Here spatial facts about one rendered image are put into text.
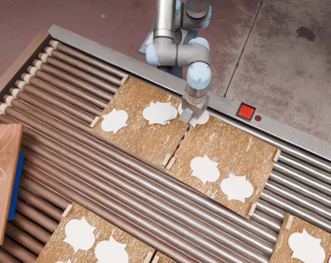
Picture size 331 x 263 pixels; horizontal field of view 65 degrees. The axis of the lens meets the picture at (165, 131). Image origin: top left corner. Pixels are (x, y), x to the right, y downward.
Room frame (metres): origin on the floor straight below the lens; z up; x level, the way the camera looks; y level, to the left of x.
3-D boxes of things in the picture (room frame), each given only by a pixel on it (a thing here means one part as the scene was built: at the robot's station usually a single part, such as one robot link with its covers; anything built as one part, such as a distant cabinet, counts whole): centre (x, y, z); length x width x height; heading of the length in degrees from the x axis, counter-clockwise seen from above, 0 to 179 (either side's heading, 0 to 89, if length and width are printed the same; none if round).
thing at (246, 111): (0.51, -0.40, 0.92); 0.06 x 0.06 x 0.01; 57
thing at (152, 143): (0.52, 0.10, 0.93); 0.41 x 0.35 x 0.02; 56
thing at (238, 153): (0.28, -0.25, 0.93); 0.41 x 0.35 x 0.02; 54
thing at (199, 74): (0.47, -0.13, 1.33); 0.09 x 0.08 x 0.11; 171
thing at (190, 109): (0.45, -0.11, 1.18); 0.12 x 0.09 x 0.16; 137
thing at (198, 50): (0.57, -0.12, 1.33); 0.11 x 0.11 x 0.08; 81
